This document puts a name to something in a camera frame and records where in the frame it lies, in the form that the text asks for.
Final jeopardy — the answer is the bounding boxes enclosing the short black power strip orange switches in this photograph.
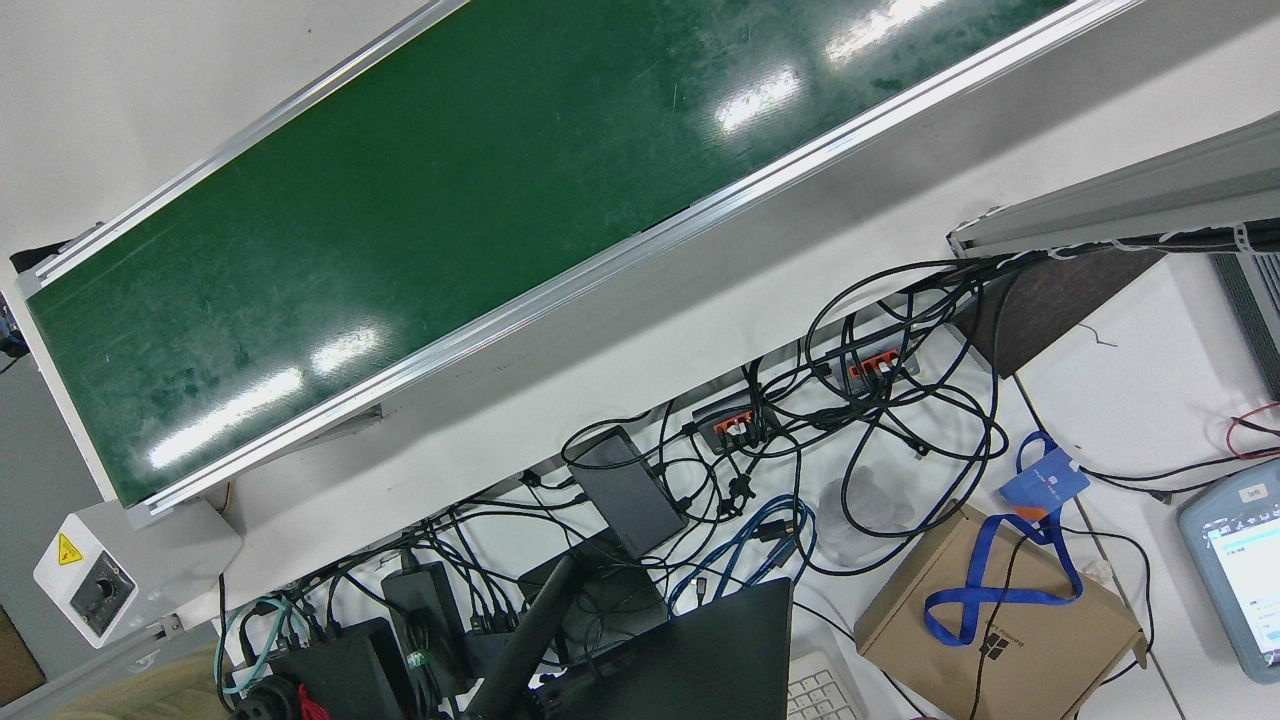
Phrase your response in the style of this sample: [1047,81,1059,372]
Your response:
[692,388,786,451]

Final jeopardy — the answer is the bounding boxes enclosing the dark grey rectangular hub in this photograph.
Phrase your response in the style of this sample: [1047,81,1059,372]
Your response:
[566,425,691,561]

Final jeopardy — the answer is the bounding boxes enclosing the long black power strip orange switches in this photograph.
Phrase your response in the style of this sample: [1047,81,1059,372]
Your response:
[812,322,921,389]

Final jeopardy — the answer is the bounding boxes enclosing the flat black device under hub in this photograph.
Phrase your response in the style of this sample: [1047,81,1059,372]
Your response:
[518,535,669,651]

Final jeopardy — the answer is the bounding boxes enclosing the clear plastic bag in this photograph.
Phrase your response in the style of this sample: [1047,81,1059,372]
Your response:
[818,465,916,571]

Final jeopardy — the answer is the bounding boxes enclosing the black round pole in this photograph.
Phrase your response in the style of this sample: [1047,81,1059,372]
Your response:
[465,553,586,720]

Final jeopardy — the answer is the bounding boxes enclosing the black laptop lid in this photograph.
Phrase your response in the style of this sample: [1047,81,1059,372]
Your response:
[540,577,796,720]

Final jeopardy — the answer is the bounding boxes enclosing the black power adapter brick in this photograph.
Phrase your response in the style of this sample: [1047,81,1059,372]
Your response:
[381,560,471,691]

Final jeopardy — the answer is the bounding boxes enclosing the white keyboard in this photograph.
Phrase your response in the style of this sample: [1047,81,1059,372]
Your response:
[785,648,871,720]

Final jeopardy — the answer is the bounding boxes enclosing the dark brown board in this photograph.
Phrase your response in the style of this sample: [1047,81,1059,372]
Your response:
[950,250,1166,379]

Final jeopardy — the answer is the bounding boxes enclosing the black box device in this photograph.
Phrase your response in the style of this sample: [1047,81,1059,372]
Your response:
[268,617,416,720]

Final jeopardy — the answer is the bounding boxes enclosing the brown cardboard box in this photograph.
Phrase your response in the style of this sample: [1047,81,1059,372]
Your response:
[853,500,1149,720]

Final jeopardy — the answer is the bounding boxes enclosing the black round knob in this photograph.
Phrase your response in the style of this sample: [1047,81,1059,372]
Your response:
[232,675,306,720]

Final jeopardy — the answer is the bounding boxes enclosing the grey aluminium beam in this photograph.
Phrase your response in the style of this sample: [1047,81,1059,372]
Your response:
[947,110,1280,261]

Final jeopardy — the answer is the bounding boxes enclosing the white conveyor speed control box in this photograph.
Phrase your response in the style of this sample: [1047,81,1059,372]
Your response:
[33,498,243,649]

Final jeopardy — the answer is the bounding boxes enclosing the olive green cloth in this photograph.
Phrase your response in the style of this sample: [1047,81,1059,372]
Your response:
[50,645,236,720]

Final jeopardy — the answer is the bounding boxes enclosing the grey ribbed vent device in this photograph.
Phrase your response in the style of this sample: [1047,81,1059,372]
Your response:
[1208,250,1280,401]

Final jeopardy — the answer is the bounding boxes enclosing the grey teach pendant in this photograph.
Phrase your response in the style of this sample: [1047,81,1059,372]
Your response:
[1177,457,1280,685]

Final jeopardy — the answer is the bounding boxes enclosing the brown cardboard panel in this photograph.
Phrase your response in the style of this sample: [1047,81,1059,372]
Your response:
[0,603,48,706]

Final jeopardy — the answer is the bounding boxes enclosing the blue cable bundle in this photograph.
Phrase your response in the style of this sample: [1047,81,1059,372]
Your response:
[665,495,819,616]

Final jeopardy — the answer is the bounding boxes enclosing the green conveyor belt aluminium frame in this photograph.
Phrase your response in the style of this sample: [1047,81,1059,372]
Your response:
[12,0,1146,529]

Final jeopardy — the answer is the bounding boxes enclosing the blue lanyard with card badge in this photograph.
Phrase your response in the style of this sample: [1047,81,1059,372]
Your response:
[922,430,1091,647]

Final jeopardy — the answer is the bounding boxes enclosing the teal cable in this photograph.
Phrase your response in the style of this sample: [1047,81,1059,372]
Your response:
[215,595,321,696]

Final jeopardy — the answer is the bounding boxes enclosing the black cable under beam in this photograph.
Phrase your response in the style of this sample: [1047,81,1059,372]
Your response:
[1040,228,1280,259]

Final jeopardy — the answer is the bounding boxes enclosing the red cable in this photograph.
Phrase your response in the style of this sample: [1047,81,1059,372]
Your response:
[1227,403,1280,461]

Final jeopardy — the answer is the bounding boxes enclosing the aluminium profile rail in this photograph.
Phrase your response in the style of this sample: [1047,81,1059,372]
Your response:
[0,615,216,720]

